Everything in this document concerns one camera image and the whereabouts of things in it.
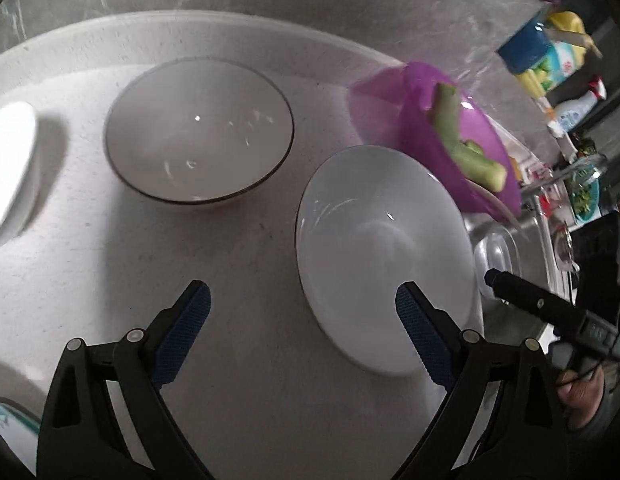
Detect purple plastic basin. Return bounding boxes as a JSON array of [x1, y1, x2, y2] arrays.
[[347, 62, 522, 220]]

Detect small white bowl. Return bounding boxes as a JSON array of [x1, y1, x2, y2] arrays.
[[0, 101, 41, 247]]

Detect green vegetable peels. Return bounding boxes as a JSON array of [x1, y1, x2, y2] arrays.
[[428, 82, 508, 193]]

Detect stainless steel sink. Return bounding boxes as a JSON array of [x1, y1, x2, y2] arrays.
[[464, 196, 572, 344]]

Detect right hand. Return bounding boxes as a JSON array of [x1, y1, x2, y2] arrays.
[[557, 366, 605, 429]]

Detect red floral bowl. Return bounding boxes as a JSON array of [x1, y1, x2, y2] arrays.
[[104, 58, 295, 205]]

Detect blue container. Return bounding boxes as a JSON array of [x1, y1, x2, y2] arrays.
[[496, 20, 551, 75]]

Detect large white bowl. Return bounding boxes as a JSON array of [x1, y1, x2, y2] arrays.
[[296, 145, 479, 376]]

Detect large teal floral plate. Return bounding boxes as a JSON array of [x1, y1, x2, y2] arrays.
[[0, 398, 41, 436]]

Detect yellow green package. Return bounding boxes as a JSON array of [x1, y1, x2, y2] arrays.
[[515, 41, 587, 99]]

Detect white spray bottle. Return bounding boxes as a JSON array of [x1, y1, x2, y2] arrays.
[[553, 76, 607, 132]]

